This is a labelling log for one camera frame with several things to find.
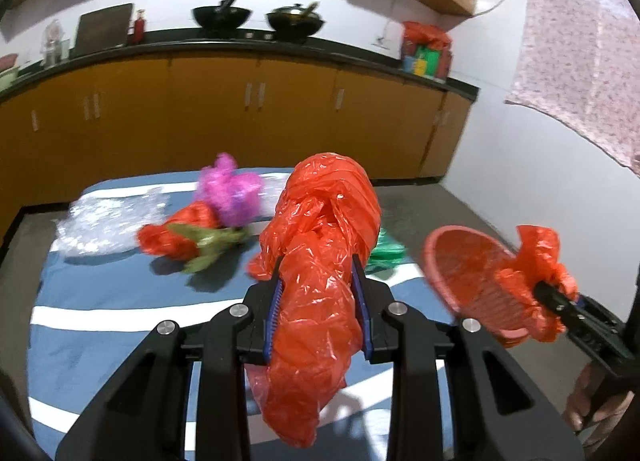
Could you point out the large clear bubble wrap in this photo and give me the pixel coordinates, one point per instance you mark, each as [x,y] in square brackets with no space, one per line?
[95,226]

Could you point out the dark cutting board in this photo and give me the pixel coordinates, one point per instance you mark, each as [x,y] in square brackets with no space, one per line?
[102,29]

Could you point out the clear plastic bag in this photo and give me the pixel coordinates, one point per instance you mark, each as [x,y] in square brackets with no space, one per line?
[273,185]

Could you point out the black wok with lid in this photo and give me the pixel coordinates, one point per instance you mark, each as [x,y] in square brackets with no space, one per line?
[296,21]

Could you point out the green basin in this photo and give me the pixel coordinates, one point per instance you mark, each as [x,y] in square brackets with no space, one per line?
[8,77]

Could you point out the person's right hand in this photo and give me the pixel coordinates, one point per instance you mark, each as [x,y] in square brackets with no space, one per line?
[578,406]

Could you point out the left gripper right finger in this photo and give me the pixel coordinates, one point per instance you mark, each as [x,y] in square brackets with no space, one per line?
[457,393]

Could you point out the green paw-print plastic bag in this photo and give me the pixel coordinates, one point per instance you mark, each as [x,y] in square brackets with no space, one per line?
[210,243]

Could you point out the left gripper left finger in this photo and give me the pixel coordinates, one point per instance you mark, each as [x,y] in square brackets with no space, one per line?
[140,412]

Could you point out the red bag with colourful items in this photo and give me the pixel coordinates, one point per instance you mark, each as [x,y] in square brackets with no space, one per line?
[426,51]

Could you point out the black wok left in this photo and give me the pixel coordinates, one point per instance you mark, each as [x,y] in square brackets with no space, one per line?
[224,17]

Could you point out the pink purple plastic bag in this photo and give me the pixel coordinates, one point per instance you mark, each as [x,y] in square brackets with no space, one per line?
[232,195]

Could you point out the green shiny plastic bag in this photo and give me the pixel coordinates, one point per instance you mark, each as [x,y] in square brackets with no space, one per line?
[387,254]

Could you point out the red bottle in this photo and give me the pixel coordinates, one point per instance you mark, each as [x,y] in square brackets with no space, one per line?
[138,28]

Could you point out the red plastic basket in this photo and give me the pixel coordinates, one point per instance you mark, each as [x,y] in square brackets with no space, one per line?
[461,264]

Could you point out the black countertop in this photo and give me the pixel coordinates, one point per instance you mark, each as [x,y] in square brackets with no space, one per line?
[169,42]

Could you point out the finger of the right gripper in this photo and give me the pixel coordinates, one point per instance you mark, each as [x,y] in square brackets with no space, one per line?
[555,301]
[591,309]

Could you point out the floral pink cloth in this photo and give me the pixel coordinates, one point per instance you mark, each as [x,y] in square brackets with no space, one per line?
[579,64]

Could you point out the red basin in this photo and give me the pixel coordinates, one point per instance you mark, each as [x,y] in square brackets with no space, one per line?
[7,62]

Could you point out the long red plastic bag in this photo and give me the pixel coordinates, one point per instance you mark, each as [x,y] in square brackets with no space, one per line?
[327,216]

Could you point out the glass jar on counter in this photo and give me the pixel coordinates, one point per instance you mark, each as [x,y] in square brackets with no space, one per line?
[52,43]

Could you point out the metal cup on counter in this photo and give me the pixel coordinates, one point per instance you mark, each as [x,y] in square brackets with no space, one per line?
[64,49]

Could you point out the orange lower kitchen cabinets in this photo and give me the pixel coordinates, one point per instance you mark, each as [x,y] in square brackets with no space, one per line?
[164,113]

